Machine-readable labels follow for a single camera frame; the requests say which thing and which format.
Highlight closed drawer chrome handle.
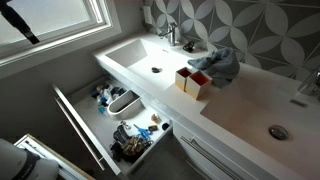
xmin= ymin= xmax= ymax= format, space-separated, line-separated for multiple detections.
xmin=180 ymin=136 xmax=244 ymax=180

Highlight right sink chrome drain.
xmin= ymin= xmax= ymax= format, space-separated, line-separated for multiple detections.
xmin=268 ymin=125 xmax=289 ymax=140

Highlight dark tortoiseshell hair claw clip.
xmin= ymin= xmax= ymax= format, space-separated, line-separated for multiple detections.
xmin=183 ymin=41 xmax=194 ymax=53

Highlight toiletry bottles in drawer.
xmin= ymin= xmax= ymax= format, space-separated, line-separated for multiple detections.
xmin=91 ymin=83 xmax=126 ymax=115

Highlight right chrome faucet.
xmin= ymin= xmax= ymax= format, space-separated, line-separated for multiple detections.
xmin=298 ymin=68 xmax=320 ymax=96

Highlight white cup with brown interior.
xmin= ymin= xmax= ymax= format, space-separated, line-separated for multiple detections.
xmin=175 ymin=67 xmax=192 ymax=91

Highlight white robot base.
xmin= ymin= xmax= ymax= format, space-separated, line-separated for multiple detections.
xmin=0 ymin=139 xmax=59 ymax=180

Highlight blue handled scissors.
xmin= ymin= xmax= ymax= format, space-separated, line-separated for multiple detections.
xmin=136 ymin=126 xmax=152 ymax=141

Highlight white window frame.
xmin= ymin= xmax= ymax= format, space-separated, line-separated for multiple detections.
xmin=0 ymin=0 xmax=121 ymax=79

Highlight blue-grey crumpled towel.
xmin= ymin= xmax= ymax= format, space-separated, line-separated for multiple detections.
xmin=188 ymin=48 xmax=240 ymax=88

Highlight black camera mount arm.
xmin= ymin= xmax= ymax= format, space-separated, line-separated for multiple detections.
xmin=0 ymin=0 xmax=40 ymax=44

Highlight white U-shaped drawer insert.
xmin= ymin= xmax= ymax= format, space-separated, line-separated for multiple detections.
xmin=107 ymin=90 xmax=143 ymax=120

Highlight chrome sink faucet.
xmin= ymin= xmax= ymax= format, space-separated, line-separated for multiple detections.
xmin=159 ymin=22 xmax=177 ymax=46

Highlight open white vanity drawer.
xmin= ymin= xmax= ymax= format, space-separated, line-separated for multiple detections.
xmin=53 ymin=77 xmax=172 ymax=179

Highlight chrome drawer handle bar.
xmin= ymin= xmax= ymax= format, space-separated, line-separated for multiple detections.
xmin=55 ymin=98 xmax=105 ymax=170

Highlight pile of dark hair accessories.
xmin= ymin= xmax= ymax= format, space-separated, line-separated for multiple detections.
xmin=110 ymin=125 xmax=154 ymax=163

